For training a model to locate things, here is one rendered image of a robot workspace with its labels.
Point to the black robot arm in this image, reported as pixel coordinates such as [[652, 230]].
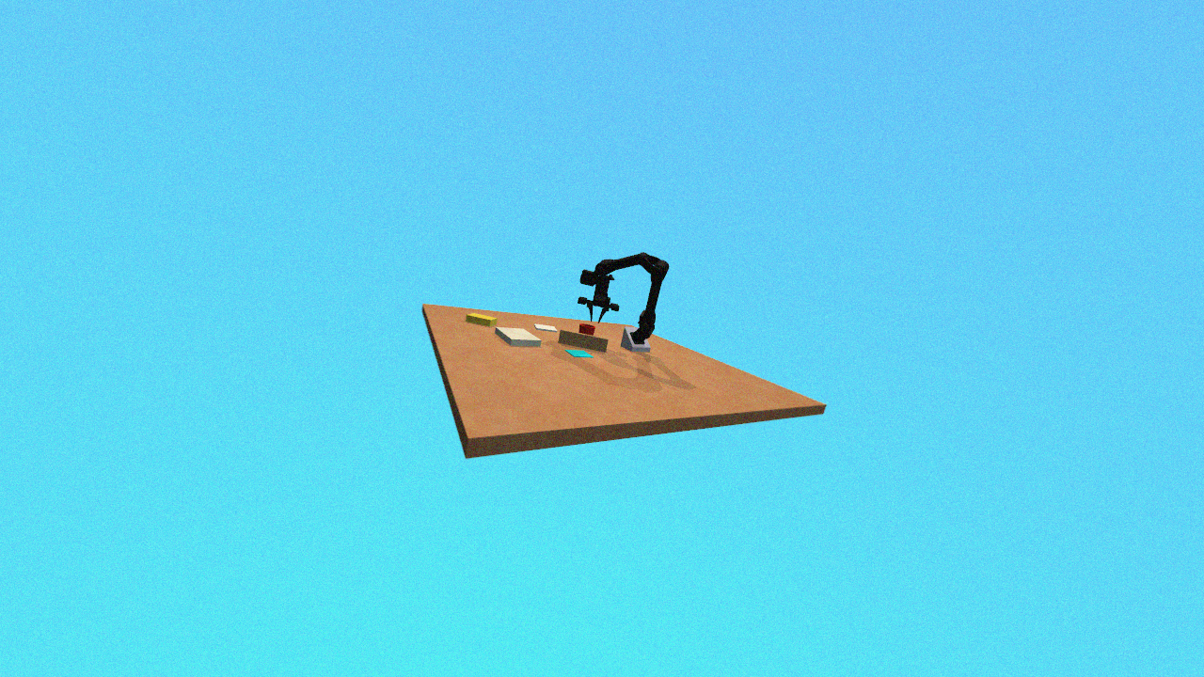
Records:
[[653, 265]]

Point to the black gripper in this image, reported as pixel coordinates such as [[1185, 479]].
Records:
[[583, 301]]

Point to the cream flat rectangular block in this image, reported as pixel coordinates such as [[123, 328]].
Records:
[[517, 337]]

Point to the yellow rectangular block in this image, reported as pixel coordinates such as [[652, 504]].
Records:
[[481, 319]]

